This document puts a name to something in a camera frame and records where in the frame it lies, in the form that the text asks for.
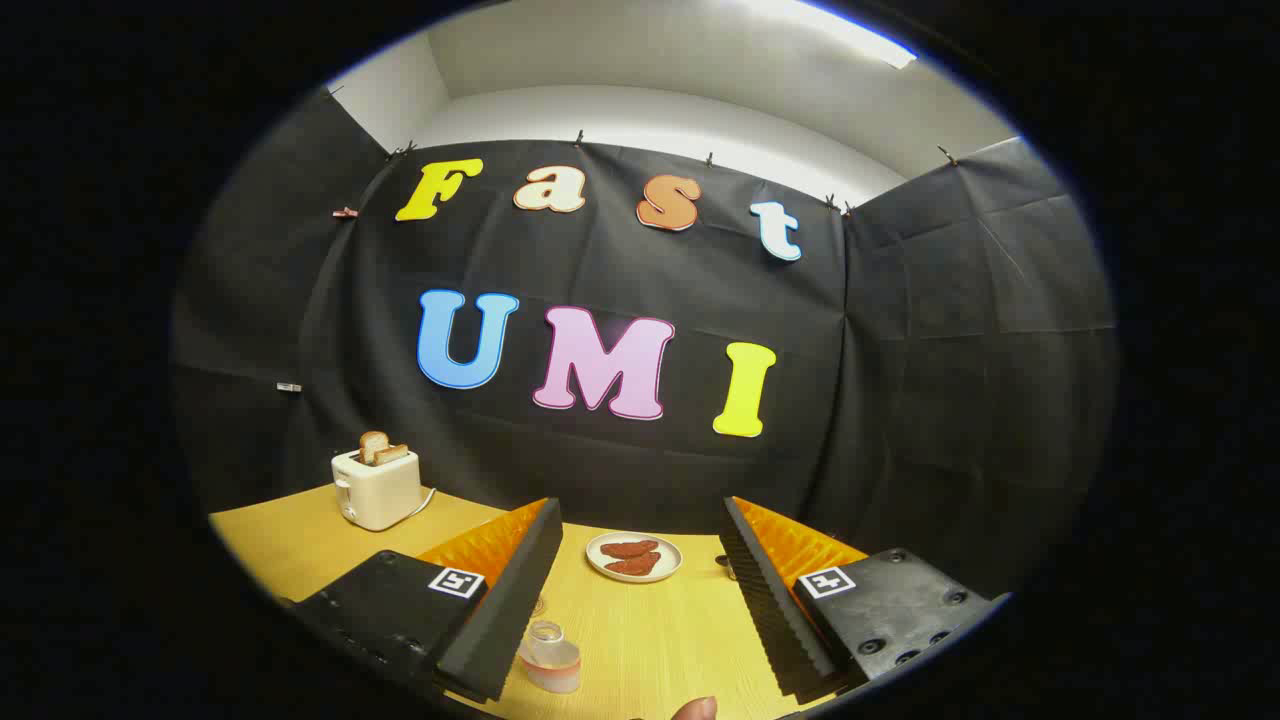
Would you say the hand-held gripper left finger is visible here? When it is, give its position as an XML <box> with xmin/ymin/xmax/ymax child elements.
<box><xmin>290</xmin><ymin>497</ymin><xmax>564</xmax><ymax>704</ymax></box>

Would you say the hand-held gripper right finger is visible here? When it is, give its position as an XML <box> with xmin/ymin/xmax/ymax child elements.
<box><xmin>720</xmin><ymin>496</ymin><xmax>1011</xmax><ymax>703</ymax></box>

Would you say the clear juice bottle pink label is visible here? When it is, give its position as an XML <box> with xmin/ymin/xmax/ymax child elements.
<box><xmin>517</xmin><ymin>620</ymin><xmax>582</xmax><ymax>694</ymax></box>

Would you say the round white plate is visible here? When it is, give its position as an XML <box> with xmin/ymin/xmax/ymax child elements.
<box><xmin>585</xmin><ymin>531</ymin><xmax>684</xmax><ymax>584</ymax></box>

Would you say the wooden table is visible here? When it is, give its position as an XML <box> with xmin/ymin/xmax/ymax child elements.
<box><xmin>208</xmin><ymin>483</ymin><xmax>846</xmax><ymax>720</ymax></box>

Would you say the cream toaster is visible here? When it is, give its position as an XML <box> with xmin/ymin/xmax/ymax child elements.
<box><xmin>331</xmin><ymin>448</ymin><xmax>422</xmax><ymax>532</ymax></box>

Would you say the black backdrop cloth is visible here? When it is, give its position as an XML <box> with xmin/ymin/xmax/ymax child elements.
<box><xmin>170</xmin><ymin>85</ymin><xmax>1119</xmax><ymax>601</ymax></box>

